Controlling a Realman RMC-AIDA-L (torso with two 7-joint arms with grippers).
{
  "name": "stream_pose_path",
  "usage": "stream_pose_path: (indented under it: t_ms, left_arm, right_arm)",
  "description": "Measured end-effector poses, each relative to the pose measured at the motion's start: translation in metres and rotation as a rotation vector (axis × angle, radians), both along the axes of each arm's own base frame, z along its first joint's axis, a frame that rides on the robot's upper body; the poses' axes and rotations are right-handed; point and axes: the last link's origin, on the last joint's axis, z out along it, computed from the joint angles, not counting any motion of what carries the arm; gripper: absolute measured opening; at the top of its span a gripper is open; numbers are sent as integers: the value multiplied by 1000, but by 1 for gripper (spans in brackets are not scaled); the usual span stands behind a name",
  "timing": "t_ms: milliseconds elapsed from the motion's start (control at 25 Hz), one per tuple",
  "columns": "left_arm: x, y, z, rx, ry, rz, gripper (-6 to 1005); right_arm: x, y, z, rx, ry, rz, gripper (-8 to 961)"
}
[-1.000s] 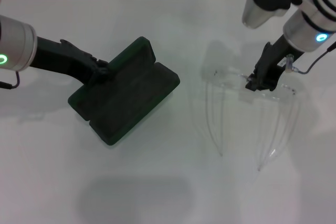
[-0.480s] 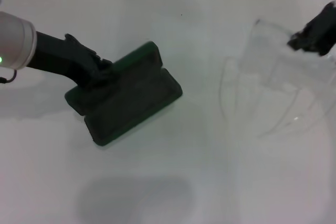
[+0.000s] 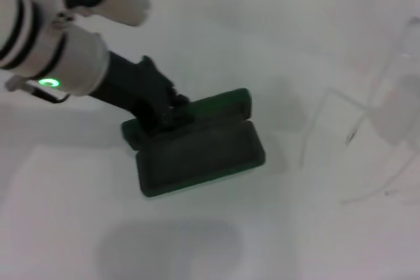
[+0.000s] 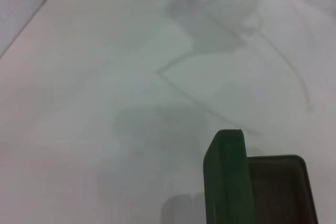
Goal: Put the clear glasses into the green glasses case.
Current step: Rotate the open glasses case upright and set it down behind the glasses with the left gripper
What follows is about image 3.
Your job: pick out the clear white glasses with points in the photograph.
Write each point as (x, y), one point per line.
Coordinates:
(387, 103)

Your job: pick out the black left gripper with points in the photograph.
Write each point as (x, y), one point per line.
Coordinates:
(138, 90)

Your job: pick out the green glasses case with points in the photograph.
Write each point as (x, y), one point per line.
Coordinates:
(203, 149)

